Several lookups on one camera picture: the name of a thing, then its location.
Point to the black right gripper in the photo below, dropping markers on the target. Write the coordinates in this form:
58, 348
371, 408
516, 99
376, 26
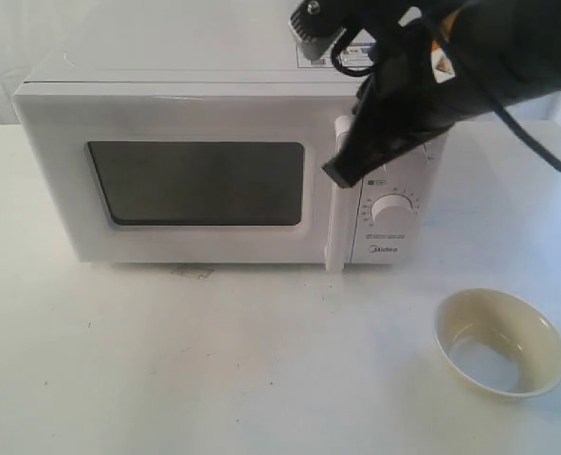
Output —
391, 115

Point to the white microwave door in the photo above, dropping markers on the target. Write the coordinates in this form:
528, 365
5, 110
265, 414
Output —
147, 175

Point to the cream ceramic bowl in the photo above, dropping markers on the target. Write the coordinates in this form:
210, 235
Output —
498, 344

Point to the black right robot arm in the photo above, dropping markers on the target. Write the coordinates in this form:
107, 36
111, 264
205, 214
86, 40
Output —
456, 62

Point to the white microwave oven body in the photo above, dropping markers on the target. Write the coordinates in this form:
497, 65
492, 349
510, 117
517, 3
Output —
220, 69

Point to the lower white control knob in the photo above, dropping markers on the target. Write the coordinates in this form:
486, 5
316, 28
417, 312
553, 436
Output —
389, 206

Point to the blue warning sticker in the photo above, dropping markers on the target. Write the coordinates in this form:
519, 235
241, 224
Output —
356, 56

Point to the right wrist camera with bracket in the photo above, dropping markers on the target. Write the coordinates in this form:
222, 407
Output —
316, 24

